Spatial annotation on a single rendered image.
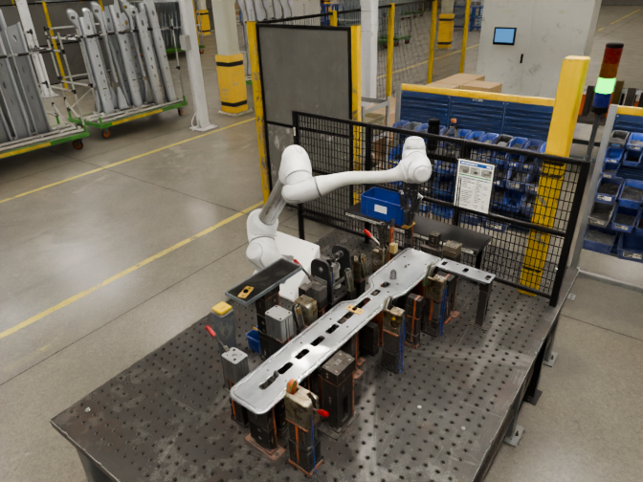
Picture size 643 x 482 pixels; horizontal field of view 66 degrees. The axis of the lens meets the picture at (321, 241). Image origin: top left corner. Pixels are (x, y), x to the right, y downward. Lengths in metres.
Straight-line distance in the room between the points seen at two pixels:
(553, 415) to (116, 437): 2.44
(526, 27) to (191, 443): 7.86
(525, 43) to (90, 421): 7.97
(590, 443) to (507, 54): 6.76
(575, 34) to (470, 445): 7.26
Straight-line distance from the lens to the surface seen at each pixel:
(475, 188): 2.91
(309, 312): 2.22
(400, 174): 2.20
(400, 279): 2.53
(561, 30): 8.74
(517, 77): 8.96
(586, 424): 3.45
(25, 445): 3.57
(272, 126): 5.22
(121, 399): 2.52
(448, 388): 2.40
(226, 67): 9.88
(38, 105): 9.03
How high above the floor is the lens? 2.37
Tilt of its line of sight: 29 degrees down
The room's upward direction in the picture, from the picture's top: 2 degrees counter-clockwise
